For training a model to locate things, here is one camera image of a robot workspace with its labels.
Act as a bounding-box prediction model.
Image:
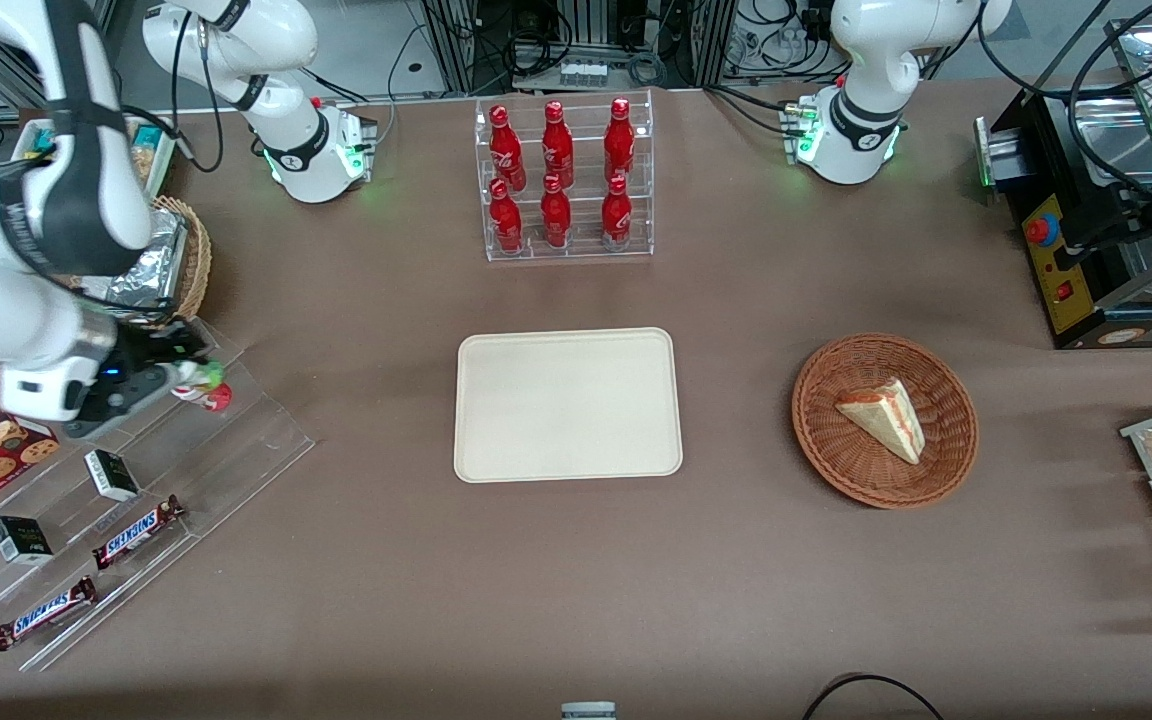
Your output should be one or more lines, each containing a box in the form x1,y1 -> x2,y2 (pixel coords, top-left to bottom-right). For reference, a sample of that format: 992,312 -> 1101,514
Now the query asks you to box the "cream plastic tray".
453,327 -> 685,484

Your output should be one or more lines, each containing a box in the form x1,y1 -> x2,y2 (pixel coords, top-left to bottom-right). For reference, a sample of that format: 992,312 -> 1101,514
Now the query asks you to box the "stack of foil containers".
81,208 -> 189,313

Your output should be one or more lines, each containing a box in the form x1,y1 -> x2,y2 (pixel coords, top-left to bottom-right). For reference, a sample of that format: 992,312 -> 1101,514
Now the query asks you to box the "oval wicker basket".
66,195 -> 213,323

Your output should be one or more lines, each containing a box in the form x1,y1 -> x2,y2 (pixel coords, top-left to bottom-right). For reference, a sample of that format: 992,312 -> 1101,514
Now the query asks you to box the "clear acrylic tiered stand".
0,318 -> 317,673

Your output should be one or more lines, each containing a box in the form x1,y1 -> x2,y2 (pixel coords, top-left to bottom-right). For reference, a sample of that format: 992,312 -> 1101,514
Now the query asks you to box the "small black box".
84,449 -> 141,503
0,515 -> 54,566

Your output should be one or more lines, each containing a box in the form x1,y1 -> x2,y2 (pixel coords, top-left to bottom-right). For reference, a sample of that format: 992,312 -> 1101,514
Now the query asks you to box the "Snickers chocolate bar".
92,495 -> 186,571
0,576 -> 98,653

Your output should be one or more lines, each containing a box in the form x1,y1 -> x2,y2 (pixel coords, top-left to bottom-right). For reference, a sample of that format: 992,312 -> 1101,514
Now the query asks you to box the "white plastic snack bin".
11,117 -> 180,201

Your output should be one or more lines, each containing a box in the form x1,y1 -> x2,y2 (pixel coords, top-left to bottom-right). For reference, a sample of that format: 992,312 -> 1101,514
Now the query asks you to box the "red cola bottle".
542,100 -> 575,189
604,97 -> 636,183
489,180 -> 524,253
601,175 -> 633,251
540,174 -> 573,248
489,104 -> 527,191

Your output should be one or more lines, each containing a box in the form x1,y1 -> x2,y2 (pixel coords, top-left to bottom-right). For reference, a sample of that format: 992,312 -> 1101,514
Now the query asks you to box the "clear acrylic bottle rack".
474,90 -> 655,263

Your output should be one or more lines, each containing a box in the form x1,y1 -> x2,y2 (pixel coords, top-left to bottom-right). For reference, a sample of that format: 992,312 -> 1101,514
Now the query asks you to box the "metal equipment rack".
421,0 -> 737,93

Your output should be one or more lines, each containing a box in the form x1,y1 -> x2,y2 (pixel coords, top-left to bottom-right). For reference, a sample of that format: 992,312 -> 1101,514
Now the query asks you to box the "round brown wicker basket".
791,333 -> 980,510

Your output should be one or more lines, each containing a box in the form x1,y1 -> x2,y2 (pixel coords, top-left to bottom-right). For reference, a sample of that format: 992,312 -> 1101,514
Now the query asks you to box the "triangular sandwich slice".
834,377 -> 927,466

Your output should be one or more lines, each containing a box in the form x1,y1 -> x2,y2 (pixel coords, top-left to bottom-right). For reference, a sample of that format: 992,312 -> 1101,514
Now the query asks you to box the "black machine with yellow panel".
976,85 -> 1152,351

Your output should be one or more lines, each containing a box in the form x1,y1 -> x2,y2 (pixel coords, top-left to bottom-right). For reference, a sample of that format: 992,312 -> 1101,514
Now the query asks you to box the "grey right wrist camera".
64,362 -> 180,441

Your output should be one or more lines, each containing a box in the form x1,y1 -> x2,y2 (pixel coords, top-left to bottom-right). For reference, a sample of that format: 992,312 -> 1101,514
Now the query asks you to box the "black cable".
801,674 -> 947,720

